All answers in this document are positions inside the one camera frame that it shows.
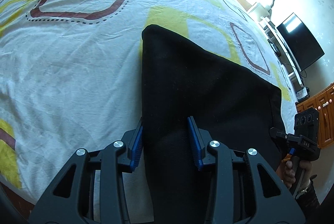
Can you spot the black flat television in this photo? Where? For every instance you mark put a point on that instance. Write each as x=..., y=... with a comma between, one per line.
x=301, y=42

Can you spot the white tv stand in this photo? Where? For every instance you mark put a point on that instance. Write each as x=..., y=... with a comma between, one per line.
x=287, y=57

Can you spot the patterned white bed sheet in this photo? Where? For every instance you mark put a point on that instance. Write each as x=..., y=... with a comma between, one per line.
x=70, y=72

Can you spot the brown wooden cabinet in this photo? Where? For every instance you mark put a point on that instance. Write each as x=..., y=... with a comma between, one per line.
x=323, y=103

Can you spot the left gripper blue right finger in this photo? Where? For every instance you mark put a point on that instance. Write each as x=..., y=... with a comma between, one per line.
x=197, y=143

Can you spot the black camera box right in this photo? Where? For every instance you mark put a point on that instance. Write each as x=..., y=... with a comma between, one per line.
x=306, y=124

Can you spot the black pants with studs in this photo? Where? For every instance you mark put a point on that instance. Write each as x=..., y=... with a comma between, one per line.
x=237, y=107

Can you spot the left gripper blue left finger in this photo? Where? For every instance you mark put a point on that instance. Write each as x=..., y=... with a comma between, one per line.
x=135, y=146

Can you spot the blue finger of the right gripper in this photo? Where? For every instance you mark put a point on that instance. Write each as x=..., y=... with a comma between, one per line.
x=289, y=155
x=277, y=134

